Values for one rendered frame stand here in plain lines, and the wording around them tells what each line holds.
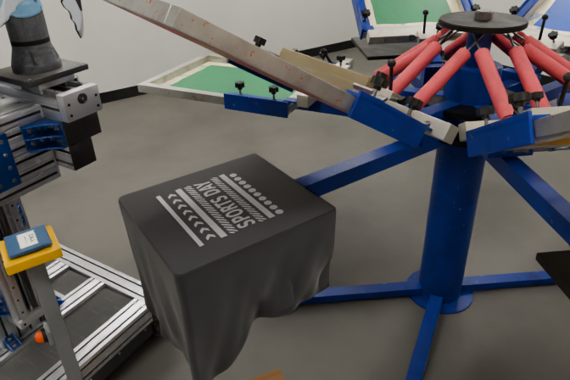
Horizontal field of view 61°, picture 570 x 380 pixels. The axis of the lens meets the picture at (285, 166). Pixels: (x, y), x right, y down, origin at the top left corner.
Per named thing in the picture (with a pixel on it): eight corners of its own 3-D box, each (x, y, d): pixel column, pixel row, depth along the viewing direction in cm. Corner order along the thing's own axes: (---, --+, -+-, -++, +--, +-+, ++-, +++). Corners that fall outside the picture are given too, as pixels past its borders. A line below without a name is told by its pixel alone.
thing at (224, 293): (203, 393, 133) (185, 274, 113) (198, 383, 136) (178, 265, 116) (332, 319, 156) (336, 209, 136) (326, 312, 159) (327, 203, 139)
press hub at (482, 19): (444, 334, 216) (500, 27, 152) (381, 285, 245) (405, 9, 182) (499, 297, 236) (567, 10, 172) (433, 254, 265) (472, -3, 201)
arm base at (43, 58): (2, 70, 157) (-7, 40, 153) (43, 59, 169) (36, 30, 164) (30, 77, 150) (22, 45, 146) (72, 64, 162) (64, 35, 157)
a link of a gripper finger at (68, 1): (87, 27, 107) (64, -13, 101) (95, 32, 103) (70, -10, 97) (75, 34, 106) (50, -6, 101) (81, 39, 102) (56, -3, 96)
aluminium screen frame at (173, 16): (171, 27, 82) (180, 6, 82) (82, -10, 125) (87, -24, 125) (416, 144, 135) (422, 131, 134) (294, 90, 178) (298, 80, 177)
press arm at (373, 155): (192, 248, 137) (190, 230, 134) (184, 237, 141) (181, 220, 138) (470, 135, 198) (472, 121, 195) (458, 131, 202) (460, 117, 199)
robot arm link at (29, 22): (12, 44, 147) (-2, -3, 141) (5, 36, 157) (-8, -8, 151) (53, 37, 153) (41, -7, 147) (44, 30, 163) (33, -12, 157)
